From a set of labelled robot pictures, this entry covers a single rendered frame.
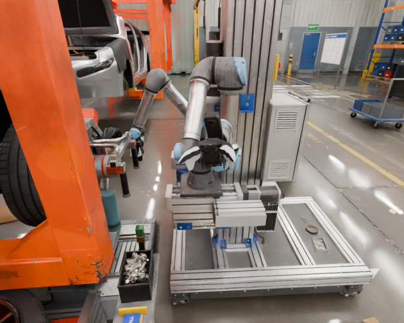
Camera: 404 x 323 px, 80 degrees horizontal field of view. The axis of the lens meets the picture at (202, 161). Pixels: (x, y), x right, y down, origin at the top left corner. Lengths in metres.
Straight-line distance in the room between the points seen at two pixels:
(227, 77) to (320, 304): 1.54
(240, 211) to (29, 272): 0.99
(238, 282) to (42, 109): 1.36
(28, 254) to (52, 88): 0.74
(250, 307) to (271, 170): 0.89
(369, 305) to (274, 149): 1.21
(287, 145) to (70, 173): 1.08
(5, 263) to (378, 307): 2.09
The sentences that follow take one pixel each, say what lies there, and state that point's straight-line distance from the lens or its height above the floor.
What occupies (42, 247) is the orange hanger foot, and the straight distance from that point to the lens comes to 1.27.
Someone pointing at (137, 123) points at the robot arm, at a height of 1.02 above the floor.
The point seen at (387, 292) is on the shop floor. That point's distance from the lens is 2.23.
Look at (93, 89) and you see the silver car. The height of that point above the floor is 0.92.
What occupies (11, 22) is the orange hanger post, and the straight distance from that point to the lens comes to 0.90.
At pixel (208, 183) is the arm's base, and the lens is 1.28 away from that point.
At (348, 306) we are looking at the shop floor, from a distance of 2.03.
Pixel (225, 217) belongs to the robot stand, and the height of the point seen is 0.72.
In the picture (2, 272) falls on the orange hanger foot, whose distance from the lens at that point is 1.42.
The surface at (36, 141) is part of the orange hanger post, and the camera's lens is 0.96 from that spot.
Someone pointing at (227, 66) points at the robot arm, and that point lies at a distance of 1.08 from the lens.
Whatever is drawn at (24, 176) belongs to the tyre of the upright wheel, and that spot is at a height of 0.97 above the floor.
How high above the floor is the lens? 1.51
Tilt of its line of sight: 26 degrees down
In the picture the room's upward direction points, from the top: straight up
